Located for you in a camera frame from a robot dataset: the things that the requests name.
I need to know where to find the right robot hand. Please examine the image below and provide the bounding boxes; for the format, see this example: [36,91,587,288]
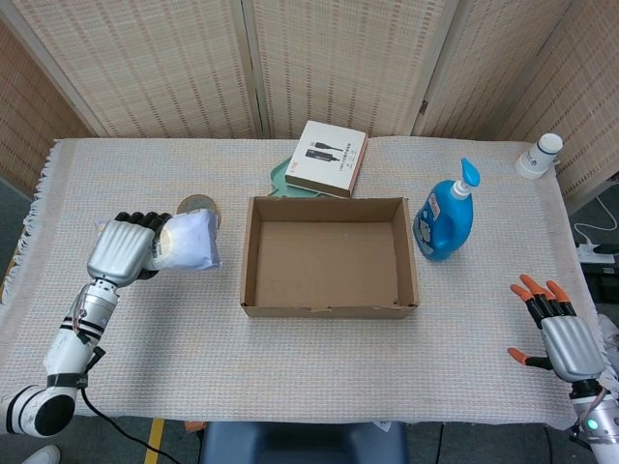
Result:
[506,274,608,386]

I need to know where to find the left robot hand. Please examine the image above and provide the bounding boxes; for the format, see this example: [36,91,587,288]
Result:
[85,211,174,286]

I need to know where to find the white plastic bag package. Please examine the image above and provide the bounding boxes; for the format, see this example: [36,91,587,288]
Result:
[96,209,222,272]

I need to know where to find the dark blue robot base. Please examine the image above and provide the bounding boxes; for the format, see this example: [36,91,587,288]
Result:
[199,421,408,464]

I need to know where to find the cardboard box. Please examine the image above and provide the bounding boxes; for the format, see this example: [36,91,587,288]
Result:
[240,195,420,320]

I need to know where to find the black box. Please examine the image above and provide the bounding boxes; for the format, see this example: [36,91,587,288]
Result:
[589,263,619,310]

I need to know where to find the tan packing tape roll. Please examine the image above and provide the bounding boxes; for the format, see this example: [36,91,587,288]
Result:
[176,193,224,228]

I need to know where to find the white power strip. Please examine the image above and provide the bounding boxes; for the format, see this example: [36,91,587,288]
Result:
[577,243,616,265]

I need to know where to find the blue pump detergent bottle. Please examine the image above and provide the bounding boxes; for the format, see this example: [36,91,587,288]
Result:
[412,157,482,263]

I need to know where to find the woven folding screen panel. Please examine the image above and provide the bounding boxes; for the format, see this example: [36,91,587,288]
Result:
[410,0,579,141]
[497,0,619,214]
[241,0,478,139]
[0,14,105,194]
[0,0,266,141]

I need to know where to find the green plastic tray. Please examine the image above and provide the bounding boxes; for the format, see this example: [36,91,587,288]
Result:
[269,155,349,199]

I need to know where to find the white cylindrical container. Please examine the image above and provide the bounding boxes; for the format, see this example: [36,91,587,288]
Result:
[514,132,565,181]

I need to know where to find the white shoe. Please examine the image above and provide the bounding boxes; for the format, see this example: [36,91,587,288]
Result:
[21,444,63,464]

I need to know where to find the cream woven tablecloth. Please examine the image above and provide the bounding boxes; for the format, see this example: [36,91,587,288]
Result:
[0,137,619,430]

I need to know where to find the white power cable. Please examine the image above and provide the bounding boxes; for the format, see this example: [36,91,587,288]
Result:
[573,192,619,246]

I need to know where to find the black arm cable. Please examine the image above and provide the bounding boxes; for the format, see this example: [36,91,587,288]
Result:
[79,357,185,464]

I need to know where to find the white cable product box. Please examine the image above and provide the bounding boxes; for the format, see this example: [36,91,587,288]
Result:
[284,120,369,198]

